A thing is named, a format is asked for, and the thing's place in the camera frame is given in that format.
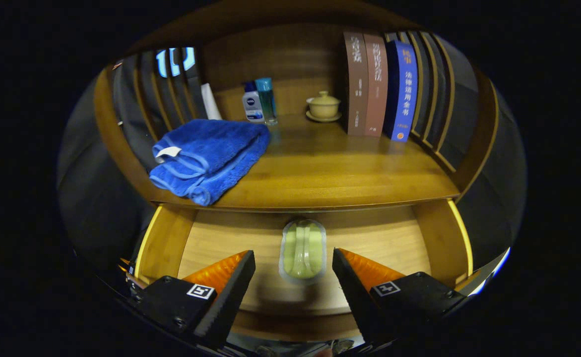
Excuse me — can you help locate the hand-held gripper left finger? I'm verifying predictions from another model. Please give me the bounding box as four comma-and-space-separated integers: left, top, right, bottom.
122, 250, 257, 350

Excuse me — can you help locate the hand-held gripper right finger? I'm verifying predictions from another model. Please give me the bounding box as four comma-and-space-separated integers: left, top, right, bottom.
332, 248, 469, 348

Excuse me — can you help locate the wooden drawer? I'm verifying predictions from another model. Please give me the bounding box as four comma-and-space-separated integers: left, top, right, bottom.
131, 198, 474, 343

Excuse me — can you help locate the pale green packaged item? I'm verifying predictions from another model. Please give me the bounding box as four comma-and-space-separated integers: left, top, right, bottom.
278, 219, 327, 286

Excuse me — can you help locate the wooden countertop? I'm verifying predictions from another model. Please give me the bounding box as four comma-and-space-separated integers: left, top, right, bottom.
151, 113, 462, 213

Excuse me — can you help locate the wooden cabinet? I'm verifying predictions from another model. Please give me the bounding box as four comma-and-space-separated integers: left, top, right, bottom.
93, 0, 500, 343

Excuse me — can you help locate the blue folded towel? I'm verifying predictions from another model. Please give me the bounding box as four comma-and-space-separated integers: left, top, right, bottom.
149, 118, 271, 207

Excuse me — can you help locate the black backdrop cloth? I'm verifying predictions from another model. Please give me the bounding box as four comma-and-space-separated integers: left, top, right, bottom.
56, 30, 528, 278

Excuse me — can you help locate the beige saucer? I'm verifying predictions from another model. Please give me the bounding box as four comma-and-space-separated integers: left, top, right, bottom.
305, 110, 342, 123

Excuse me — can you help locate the beige lidded teacup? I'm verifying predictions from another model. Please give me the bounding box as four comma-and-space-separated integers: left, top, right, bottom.
306, 90, 341, 119

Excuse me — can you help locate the white and blue lotion bottle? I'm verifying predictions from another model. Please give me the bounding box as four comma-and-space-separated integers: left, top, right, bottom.
242, 81, 266, 123

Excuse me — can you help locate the white card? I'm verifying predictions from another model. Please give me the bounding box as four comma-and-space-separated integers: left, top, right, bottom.
201, 83, 223, 120

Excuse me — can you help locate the teal bottle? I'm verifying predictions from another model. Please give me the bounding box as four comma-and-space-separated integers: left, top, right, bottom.
256, 77, 278, 125

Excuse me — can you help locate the blue book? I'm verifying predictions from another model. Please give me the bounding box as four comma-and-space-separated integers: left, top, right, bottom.
384, 40, 419, 143

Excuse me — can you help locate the dark brown book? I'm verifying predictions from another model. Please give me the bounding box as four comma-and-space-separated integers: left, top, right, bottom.
343, 32, 369, 136

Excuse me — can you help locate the reddish brown book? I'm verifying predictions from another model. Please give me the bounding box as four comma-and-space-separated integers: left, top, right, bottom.
363, 33, 389, 138

